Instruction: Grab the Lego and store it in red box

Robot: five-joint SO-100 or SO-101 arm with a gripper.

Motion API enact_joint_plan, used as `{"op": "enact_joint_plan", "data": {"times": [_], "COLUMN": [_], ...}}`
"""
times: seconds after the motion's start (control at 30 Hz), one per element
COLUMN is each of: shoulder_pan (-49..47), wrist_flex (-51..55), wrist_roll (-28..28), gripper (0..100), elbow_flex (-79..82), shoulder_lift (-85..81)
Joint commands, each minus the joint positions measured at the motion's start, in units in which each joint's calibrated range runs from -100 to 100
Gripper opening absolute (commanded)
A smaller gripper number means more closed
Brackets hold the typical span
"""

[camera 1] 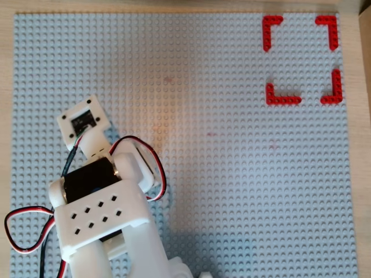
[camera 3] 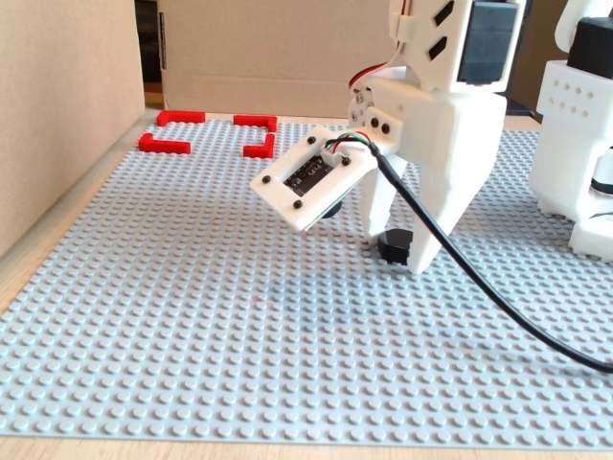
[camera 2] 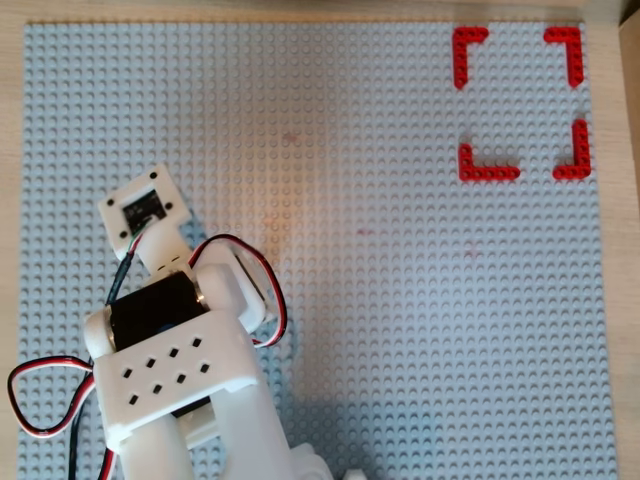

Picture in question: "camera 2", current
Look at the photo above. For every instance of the grey Lego baseplate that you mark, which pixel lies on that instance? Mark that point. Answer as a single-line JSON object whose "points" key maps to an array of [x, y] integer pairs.
{"points": [[400, 275]]}

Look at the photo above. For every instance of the plain cardboard panel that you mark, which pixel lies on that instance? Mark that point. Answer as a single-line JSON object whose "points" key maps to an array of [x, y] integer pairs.
{"points": [[300, 2]]}

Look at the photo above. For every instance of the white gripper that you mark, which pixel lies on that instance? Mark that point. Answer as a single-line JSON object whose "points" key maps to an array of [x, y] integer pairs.
{"points": [[248, 295]]}

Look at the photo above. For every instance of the red L-shaped Lego beam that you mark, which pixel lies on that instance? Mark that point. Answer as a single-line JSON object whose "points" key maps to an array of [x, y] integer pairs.
{"points": [[575, 60], [487, 173], [461, 60], [581, 150]]}

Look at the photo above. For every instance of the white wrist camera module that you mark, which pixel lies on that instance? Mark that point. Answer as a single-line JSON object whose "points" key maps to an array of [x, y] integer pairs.
{"points": [[165, 245]]}

